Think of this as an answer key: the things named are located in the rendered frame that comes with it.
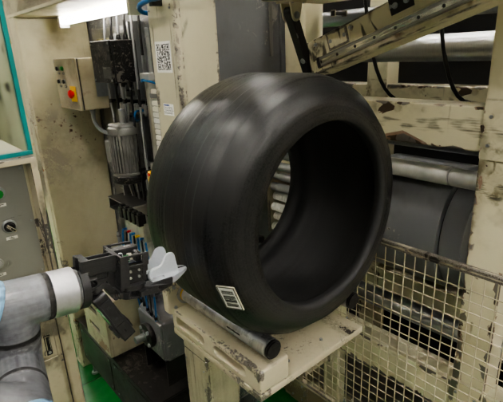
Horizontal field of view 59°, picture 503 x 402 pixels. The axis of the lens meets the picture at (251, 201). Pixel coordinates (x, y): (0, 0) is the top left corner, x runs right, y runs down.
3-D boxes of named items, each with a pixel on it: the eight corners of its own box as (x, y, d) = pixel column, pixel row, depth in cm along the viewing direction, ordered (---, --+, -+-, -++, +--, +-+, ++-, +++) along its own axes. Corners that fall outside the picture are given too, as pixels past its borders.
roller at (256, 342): (192, 297, 123) (178, 301, 120) (192, 281, 122) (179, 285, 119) (280, 356, 98) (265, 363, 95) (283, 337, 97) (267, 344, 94)
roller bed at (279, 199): (267, 230, 159) (265, 149, 150) (296, 219, 168) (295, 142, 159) (309, 246, 145) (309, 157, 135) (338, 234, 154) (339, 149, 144)
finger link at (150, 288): (176, 279, 81) (132, 292, 75) (176, 287, 81) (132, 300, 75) (163, 270, 84) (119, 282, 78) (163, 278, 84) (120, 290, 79)
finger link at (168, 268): (195, 249, 84) (151, 259, 78) (194, 277, 85) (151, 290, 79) (185, 244, 86) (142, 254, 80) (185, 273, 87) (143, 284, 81)
